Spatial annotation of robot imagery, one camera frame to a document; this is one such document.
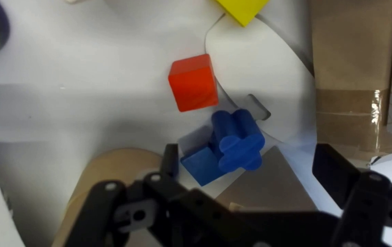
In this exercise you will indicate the blue square block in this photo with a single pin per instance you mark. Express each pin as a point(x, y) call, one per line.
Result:
point(198, 156)

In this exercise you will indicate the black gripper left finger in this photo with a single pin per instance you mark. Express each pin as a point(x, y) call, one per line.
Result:
point(169, 161)

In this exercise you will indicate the blue cross block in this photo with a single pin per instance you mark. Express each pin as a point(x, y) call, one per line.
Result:
point(237, 140)

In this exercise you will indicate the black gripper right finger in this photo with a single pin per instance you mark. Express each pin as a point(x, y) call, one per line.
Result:
point(353, 191)

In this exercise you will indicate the red cube block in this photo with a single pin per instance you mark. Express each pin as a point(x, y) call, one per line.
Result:
point(191, 82)

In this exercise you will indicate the yellow block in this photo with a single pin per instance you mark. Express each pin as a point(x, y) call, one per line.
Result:
point(242, 11)

